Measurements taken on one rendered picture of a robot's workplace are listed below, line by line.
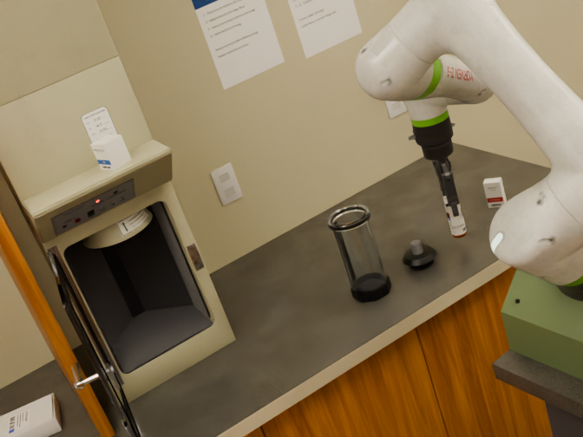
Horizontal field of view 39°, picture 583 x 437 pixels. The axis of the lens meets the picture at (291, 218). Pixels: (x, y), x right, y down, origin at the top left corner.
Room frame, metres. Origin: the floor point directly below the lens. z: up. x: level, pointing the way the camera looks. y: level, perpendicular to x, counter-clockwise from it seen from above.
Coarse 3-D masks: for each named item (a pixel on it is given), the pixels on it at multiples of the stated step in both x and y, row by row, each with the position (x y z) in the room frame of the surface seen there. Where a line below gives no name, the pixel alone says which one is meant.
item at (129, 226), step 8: (144, 208) 1.87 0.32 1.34; (128, 216) 1.81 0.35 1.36; (136, 216) 1.82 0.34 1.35; (144, 216) 1.84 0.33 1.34; (152, 216) 1.87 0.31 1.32; (120, 224) 1.80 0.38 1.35; (128, 224) 1.80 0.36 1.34; (136, 224) 1.81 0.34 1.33; (144, 224) 1.82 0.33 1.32; (96, 232) 1.80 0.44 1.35; (104, 232) 1.79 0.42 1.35; (112, 232) 1.79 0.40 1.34; (120, 232) 1.79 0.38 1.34; (128, 232) 1.79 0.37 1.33; (136, 232) 1.80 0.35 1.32; (88, 240) 1.81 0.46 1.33; (96, 240) 1.80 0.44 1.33; (104, 240) 1.79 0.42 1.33; (112, 240) 1.78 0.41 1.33; (120, 240) 1.78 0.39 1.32
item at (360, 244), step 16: (352, 208) 1.87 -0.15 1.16; (368, 208) 1.83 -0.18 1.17; (336, 224) 1.80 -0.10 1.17; (352, 224) 1.78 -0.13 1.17; (368, 224) 1.80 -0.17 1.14; (352, 240) 1.78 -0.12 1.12; (368, 240) 1.79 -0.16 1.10; (352, 256) 1.79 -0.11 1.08; (368, 256) 1.78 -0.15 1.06; (352, 272) 1.80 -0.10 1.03; (368, 272) 1.78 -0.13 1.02; (384, 272) 1.81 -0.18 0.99; (352, 288) 1.82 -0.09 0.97; (368, 288) 1.78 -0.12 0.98
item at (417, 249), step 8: (416, 240) 1.88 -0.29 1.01; (416, 248) 1.86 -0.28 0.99; (424, 248) 1.88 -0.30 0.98; (432, 248) 1.87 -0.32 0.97; (408, 256) 1.88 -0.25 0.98; (416, 256) 1.86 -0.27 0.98; (424, 256) 1.85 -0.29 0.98; (432, 256) 1.85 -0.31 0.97; (408, 264) 1.85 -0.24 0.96; (416, 264) 1.84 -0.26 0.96; (424, 264) 1.84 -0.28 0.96
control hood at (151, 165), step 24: (144, 144) 1.81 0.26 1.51; (96, 168) 1.75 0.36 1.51; (120, 168) 1.70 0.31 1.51; (144, 168) 1.70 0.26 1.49; (168, 168) 1.76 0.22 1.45; (48, 192) 1.70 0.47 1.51; (72, 192) 1.65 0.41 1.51; (96, 192) 1.66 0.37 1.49; (144, 192) 1.77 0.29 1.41; (48, 216) 1.62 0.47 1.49; (96, 216) 1.73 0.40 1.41; (48, 240) 1.69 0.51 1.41
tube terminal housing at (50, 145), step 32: (96, 64) 1.81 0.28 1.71; (32, 96) 1.75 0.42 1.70; (64, 96) 1.77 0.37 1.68; (96, 96) 1.80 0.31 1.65; (128, 96) 1.82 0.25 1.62; (0, 128) 1.72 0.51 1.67; (32, 128) 1.74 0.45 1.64; (64, 128) 1.76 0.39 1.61; (128, 128) 1.81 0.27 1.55; (0, 160) 1.71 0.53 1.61; (32, 160) 1.73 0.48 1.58; (64, 160) 1.75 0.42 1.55; (96, 160) 1.78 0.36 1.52; (32, 192) 1.72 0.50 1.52; (160, 192) 1.81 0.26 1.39; (96, 224) 1.75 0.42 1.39; (224, 320) 1.82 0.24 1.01; (192, 352) 1.78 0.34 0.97; (128, 384) 1.72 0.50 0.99
